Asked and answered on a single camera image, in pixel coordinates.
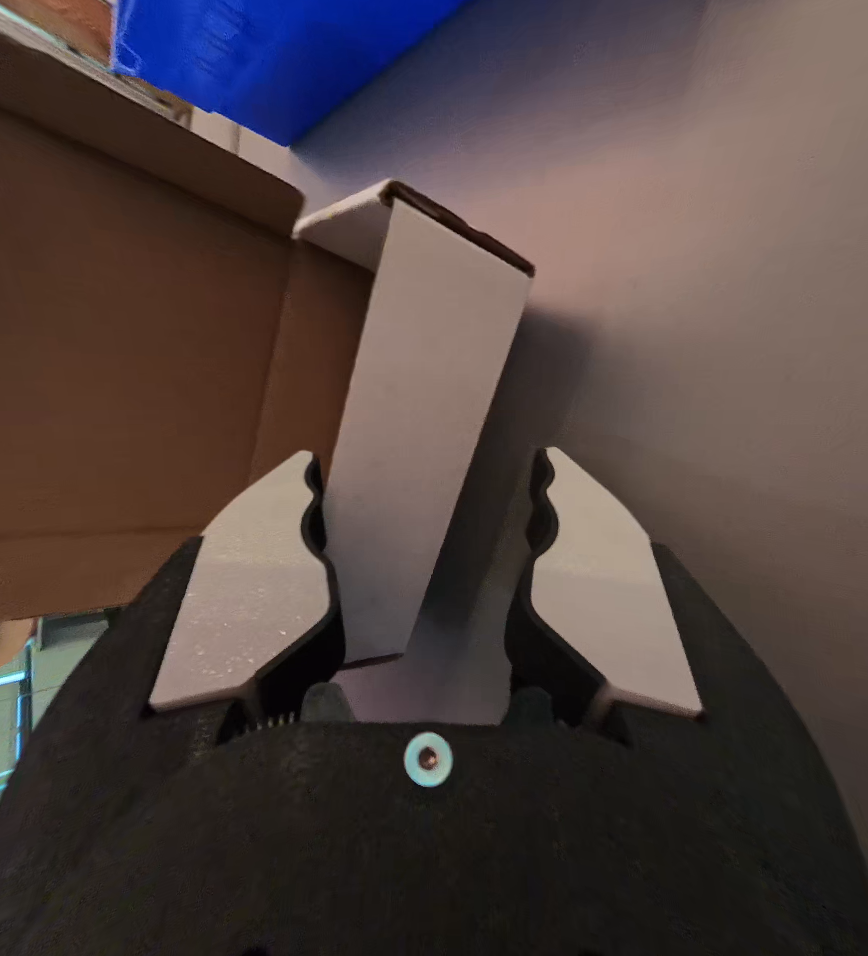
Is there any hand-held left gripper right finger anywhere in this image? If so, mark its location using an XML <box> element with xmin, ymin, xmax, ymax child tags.
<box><xmin>503</xmin><ymin>447</ymin><xmax>706</xmax><ymax>723</ymax></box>

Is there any blue plastic bin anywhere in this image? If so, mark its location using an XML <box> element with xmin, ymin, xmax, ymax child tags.
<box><xmin>111</xmin><ymin>0</ymin><xmax>481</xmax><ymax>148</ymax></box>

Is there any white cardboard mailer box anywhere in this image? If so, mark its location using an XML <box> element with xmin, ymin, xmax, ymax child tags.
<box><xmin>0</xmin><ymin>31</ymin><xmax>538</xmax><ymax>669</ymax></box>

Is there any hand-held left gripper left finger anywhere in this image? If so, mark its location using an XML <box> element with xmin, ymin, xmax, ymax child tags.
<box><xmin>147</xmin><ymin>450</ymin><xmax>347</xmax><ymax>713</ymax></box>

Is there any wooden beam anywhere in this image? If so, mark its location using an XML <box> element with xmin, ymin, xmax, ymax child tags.
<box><xmin>0</xmin><ymin>0</ymin><xmax>119</xmax><ymax>70</ymax></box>

